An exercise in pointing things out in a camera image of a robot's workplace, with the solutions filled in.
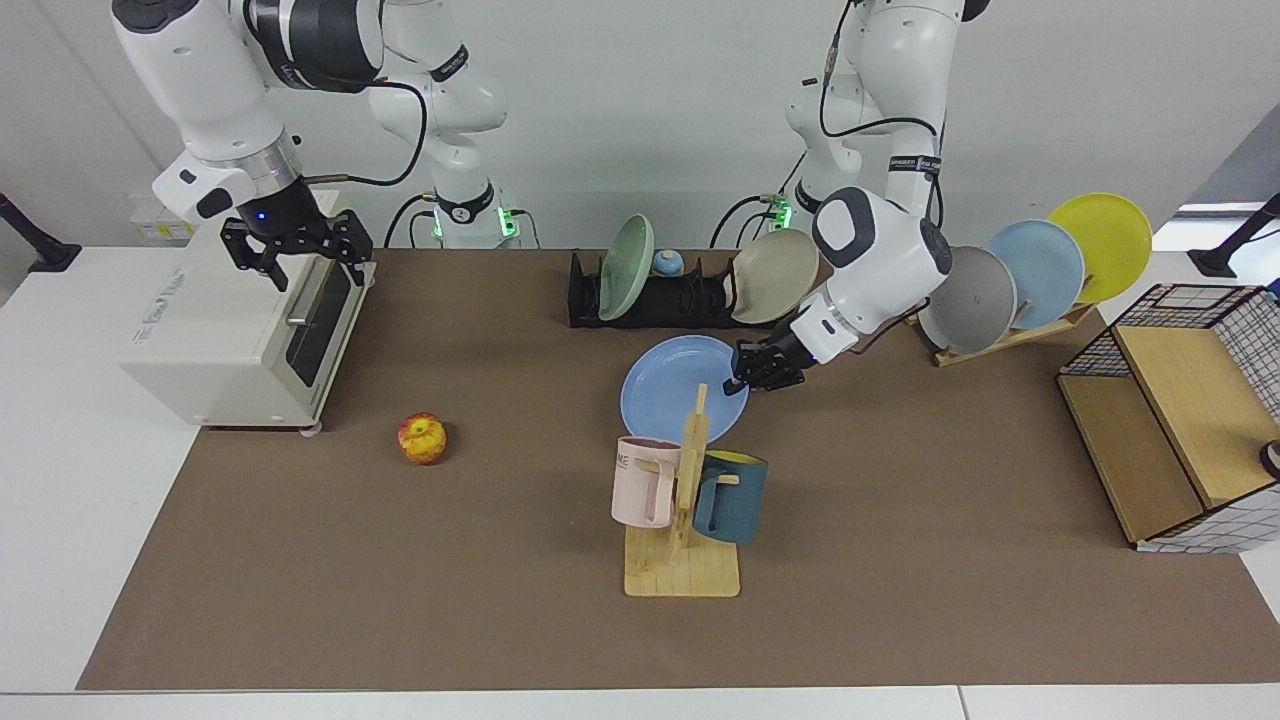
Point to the small blue round thing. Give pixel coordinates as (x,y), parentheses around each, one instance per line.
(668,264)

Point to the black clamp stand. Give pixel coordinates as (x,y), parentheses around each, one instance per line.
(50,255)
(1215,262)

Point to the pale toaster oven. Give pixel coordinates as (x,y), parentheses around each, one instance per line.
(220,340)

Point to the grey plate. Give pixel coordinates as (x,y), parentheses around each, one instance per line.
(985,300)

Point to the light blue plate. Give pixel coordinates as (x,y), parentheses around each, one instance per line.
(1045,265)

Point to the black round object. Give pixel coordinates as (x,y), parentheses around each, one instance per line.
(1272,460)

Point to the black dish rack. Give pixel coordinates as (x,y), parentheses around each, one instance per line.
(660,300)

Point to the pink mug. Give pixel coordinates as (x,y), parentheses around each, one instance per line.
(635,490)

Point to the white socket box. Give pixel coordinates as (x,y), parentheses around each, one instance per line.
(150,228)

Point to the beige plate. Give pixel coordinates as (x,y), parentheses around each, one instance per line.
(770,280)

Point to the brown table cloth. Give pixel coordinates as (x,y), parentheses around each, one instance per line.
(400,580)

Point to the green plate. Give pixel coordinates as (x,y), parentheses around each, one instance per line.
(625,265)

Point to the wooden cup stand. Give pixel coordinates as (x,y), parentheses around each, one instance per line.
(690,575)

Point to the wooden plate rack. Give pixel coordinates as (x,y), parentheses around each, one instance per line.
(990,345)

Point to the yellow plate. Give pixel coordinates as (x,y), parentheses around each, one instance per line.
(1105,240)

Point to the dark blue mug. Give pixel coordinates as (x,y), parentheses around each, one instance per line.
(740,500)

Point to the red yellow apple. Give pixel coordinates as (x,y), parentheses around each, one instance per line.
(422,440)

